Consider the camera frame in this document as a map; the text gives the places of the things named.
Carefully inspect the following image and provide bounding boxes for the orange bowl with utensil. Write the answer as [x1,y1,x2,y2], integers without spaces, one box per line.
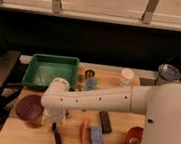
[125,126,144,144]

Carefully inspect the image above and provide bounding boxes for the black handled brush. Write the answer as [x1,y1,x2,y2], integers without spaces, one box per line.
[52,122,62,144]

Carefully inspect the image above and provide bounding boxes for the black remote control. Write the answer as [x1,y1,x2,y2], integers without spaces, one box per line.
[99,111,112,134]

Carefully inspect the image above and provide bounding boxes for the green plastic tray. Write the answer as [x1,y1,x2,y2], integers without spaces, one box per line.
[22,54,80,90]

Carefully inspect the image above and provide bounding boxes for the dark metal cup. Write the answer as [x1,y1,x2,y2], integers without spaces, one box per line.
[84,69,95,79]

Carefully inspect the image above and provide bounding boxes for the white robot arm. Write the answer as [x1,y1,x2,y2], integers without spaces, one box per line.
[41,78,181,144]

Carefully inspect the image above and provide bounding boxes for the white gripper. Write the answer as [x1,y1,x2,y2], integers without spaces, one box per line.
[44,108,66,124]

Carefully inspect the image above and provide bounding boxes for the purple bowl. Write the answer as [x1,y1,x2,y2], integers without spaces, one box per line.
[15,94,43,122]

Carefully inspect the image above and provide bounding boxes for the blue sponge block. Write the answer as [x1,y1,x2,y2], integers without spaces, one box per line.
[89,126,104,144]

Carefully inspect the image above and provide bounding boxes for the white paper cup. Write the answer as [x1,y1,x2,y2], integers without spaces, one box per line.
[119,68,135,86]

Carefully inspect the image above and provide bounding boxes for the grey bowl on ledge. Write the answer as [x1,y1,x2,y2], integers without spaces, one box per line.
[158,64,181,81]

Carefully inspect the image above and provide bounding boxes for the orange carrot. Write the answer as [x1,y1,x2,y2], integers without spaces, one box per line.
[80,118,89,144]

